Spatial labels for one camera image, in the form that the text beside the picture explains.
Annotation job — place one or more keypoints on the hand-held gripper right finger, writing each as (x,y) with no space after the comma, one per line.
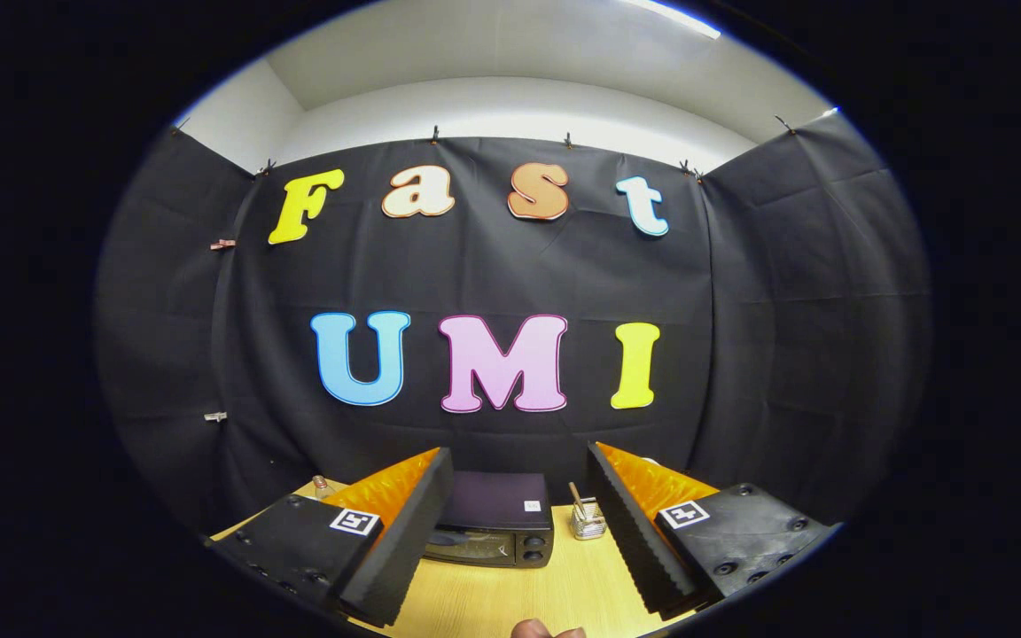
(626,536)

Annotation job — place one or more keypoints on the black toaster oven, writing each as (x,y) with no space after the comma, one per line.
(493,501)

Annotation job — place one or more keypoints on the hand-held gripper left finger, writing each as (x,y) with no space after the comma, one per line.
(417,536)

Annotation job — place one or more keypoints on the clear plastic water bottle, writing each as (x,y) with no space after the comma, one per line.
(323,487)

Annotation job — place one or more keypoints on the wooden stick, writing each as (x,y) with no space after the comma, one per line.
(576,496)

